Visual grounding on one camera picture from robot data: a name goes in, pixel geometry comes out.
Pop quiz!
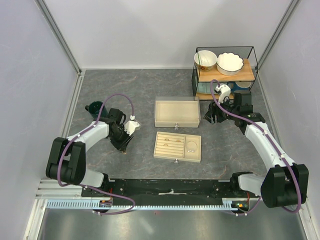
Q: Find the light blue rectangular plate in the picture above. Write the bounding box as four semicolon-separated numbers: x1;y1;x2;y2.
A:
196;82;211;94

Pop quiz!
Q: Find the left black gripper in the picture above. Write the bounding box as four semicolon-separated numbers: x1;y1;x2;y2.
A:
108;126;134;153

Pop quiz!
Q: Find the beige jewelry tray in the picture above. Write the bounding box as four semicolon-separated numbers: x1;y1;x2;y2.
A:
153;131;202;163

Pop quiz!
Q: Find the white bowl with floral pattern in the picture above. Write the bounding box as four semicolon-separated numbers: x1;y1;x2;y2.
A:
193;50;218;72

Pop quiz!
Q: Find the beige jewelry box with lid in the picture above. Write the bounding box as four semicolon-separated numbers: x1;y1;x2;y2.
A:
154;96;201;130

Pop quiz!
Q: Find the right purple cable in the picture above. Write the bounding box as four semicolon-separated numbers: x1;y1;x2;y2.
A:
210;79;302;215

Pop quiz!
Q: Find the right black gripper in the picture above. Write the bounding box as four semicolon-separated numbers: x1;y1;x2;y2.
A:
202;95;239;125

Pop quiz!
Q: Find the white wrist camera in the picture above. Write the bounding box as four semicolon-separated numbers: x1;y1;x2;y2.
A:
215;84;231;104
124;120;141;136

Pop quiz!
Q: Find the blue mug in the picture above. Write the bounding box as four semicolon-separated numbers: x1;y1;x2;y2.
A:
227;81;252;93

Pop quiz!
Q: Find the purple cable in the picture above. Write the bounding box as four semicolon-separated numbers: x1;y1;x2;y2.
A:
57;93;137;216
210;79;302;215

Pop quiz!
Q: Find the white scalloped bowl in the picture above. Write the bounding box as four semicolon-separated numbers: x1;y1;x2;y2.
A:
216;52;245;76

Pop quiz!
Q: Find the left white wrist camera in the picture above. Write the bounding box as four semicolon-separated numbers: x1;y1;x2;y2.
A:
124;120;141;136

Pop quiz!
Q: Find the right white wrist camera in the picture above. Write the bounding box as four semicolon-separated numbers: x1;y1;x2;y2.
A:
215;84;231;104

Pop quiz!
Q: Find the light blue cable duct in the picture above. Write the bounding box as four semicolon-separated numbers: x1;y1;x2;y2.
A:
46;198;249;211

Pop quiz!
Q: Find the black wire shelf rack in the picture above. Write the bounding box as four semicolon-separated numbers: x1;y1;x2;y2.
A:
191;46;259;101

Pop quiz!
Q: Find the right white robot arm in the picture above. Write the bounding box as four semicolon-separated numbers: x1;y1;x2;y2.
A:
204;91;309;212

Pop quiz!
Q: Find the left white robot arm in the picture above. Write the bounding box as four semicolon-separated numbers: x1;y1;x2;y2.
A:
45;108;140;197

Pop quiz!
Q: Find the dark green mug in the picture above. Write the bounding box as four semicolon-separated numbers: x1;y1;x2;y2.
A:
84;101;108;120

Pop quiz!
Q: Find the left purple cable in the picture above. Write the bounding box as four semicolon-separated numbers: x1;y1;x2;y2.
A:
57;93;137;216

